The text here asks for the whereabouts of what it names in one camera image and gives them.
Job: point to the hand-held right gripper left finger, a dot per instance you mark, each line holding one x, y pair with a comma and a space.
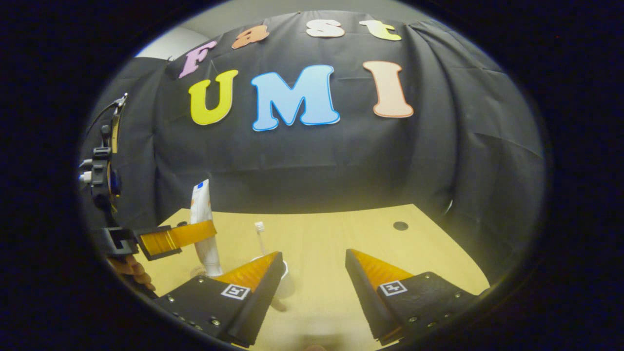
258, 302

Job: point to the beige toothbrush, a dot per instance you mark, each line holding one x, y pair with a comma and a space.
259, 226

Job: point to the white toothpaste tube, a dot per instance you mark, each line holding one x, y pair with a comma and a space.
201, 204

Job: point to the light wooden desktop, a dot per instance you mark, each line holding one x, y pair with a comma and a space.
321, 243

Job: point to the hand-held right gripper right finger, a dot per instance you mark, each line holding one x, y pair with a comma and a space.
365, 297

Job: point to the black backdrop cloth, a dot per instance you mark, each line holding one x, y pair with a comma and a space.
341, 161

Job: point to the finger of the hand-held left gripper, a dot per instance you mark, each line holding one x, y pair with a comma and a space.
185, 236

